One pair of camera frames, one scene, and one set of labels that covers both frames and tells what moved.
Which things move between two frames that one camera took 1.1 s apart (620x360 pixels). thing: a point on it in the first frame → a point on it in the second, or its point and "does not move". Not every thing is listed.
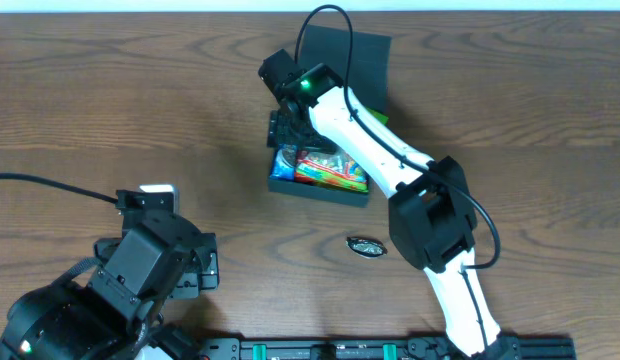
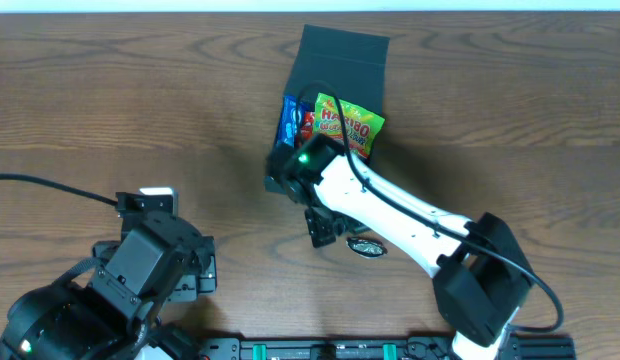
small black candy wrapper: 367,248 does not move
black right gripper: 288,131 → 319,228
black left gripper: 204,270 does not move
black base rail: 365,348 does not move
